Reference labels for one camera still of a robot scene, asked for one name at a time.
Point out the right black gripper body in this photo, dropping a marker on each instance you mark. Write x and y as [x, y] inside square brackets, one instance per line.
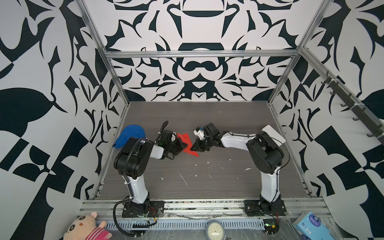
[205, 144]

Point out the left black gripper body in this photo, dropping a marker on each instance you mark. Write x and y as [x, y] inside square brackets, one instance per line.
[175, 148]

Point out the red square paper sheet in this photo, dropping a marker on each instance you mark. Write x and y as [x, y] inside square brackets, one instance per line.
[186, 139]

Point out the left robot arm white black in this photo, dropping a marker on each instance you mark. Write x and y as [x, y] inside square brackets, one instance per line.
[135, 153]

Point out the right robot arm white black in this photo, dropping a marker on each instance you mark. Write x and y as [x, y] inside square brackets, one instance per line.
[264, 149]

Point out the blue cloth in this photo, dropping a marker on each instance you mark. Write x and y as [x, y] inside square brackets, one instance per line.
[135, 131]

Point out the white rectangular box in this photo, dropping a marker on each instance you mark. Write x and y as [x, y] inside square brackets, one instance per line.
[274, 135]

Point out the round analog clock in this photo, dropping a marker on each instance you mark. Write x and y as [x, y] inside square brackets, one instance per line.
[215, 231]

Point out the pink plush toy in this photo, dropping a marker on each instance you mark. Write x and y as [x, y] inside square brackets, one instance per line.
[84, 228]

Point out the blue tissue pack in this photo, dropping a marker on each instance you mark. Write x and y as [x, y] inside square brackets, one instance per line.
[310, 227]

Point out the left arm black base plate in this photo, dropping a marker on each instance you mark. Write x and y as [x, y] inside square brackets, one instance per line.
[150, 209]

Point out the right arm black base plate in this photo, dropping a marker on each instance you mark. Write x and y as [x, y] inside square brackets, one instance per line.
[263, 207]

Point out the white slotted cable duct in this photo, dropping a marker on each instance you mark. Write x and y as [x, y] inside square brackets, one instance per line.
[188, 224]

